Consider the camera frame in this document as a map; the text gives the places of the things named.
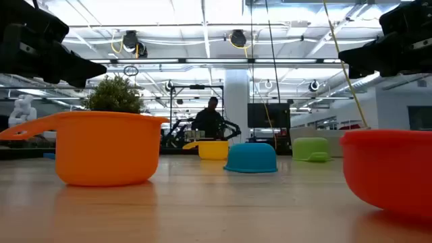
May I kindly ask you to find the white plastic basket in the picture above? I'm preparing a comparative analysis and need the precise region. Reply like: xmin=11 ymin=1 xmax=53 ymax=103
xmin=289 ymin=126 xmax=371 ymax=158

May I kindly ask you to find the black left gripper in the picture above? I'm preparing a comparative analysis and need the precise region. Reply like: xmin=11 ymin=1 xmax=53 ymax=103
xmin=0 ymin=0 xmax=108 ymax=89

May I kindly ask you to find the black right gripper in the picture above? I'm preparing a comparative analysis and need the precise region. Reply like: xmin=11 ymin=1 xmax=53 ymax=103
xmin=337 ymin=0 xmax=432 ymax=80

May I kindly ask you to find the white building column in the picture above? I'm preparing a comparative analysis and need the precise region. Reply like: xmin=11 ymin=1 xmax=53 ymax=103
xmin=223 ymin=69 xmax=251 ymax=148

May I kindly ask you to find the black metal frame station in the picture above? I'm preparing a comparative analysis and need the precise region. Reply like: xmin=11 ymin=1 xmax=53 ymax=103
xmin=169 ymin=84 xmax=225 ymax=149

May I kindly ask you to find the teal measuring cup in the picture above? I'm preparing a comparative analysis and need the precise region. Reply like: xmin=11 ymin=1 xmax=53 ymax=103
xmin=223 ymin=142 xmax=279 ymax=174

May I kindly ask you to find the black monitor screen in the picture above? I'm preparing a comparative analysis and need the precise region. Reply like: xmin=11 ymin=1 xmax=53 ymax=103
xmin=246 ymin=102 xmax=292 ymax=129

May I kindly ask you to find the long ceiling light bar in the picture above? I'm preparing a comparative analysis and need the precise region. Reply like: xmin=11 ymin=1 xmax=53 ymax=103
xmin=89 ymin=57 xmax=342 ymax=65

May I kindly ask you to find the black hanging cable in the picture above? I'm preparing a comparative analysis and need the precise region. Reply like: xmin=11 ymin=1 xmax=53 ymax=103
xmin=264 ymin=0 xmax=282 ymax=104

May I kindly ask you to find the yellow hanging cable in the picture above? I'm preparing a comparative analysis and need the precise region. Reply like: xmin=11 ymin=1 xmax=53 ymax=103
xmin=321 ymin=0 xmax=369 ymax=129

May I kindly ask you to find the orange measuring cup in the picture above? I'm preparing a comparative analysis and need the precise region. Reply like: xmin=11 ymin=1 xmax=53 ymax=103
xmin=0 ymin=111 xmax=171 ymax=188

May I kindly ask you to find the yellow measuring cup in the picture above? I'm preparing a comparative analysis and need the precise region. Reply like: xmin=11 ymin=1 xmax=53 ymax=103
xmin=182 ymin=140 xmax=230 ymax=161

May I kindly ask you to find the green measuring cup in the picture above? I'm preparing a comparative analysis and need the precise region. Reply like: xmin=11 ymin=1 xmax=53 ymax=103
xmin=292 ymin=136 xmax=333 ymax=163

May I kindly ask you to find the potted green plant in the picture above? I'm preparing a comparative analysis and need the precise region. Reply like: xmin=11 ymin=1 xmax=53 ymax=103
xmin=80 ymin=74 xmax=146 ymax=115

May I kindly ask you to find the person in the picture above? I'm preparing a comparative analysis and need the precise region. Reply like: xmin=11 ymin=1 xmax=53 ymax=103
xmin=190 ymin=96 xmax=226 ymax=141

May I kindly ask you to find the white robot figure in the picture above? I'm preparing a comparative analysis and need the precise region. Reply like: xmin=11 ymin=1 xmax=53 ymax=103
xmin=7 ymin=94 xmax=38 ymax=129

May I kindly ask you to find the red measuring cup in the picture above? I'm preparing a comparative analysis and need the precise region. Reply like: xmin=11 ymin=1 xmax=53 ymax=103
xmin=339 ymin=129 xmax=432 ymax=219

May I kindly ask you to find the black ceiling cable reel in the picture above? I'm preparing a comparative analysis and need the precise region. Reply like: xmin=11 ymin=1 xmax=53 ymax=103
xmin=229 ymin=29 xmax=248 ymax=49
xmin=121 ymin=30 xmax=149 ymax=59

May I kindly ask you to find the black aluminium frame rail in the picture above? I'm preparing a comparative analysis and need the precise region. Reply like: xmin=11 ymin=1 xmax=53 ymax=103
xmin=0 ymin=146 xmax=294 ymax=161

